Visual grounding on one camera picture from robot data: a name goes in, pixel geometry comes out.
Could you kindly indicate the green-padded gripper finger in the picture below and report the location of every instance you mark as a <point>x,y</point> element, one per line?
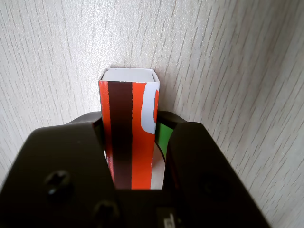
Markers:
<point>202,166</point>

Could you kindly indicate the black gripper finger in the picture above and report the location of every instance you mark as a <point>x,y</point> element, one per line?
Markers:
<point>59,171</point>

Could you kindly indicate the red and white carton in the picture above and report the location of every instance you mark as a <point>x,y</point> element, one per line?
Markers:
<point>128,133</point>

